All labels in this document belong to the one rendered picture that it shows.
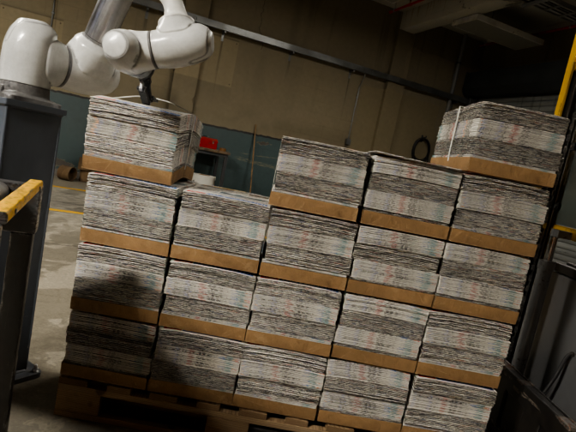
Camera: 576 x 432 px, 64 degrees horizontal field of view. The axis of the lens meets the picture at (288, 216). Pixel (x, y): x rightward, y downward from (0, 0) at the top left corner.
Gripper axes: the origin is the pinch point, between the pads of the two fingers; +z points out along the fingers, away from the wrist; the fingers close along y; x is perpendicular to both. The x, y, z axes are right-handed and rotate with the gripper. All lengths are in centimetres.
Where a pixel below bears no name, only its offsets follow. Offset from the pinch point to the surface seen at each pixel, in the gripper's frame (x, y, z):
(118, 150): -2.8, 26.7, -16.8
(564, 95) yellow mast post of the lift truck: 159, -33, 30
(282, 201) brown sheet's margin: 51, 32, -18
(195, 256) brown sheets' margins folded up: 27, 55, -16
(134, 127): 1.2, 18.8, -18.6
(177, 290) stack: 23, 67, -16
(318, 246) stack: 65, 44, -16
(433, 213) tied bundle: 99, 26, -18
